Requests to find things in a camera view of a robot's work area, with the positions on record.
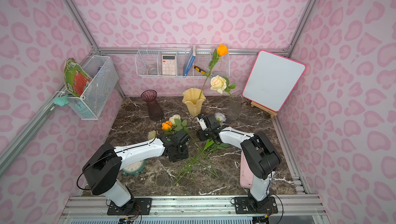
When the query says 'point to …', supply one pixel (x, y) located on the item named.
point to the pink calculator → (168, 65)
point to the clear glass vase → (235, 106)
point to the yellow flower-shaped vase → (194, 98)
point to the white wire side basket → (102, 70)
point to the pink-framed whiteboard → (273, 80)
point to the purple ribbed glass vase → (155, 110)
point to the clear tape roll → (152, 69)
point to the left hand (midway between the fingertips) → (187, 154)
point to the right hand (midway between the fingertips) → (200, 131)
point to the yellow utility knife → (199, 69)
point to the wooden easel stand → (263, 109)
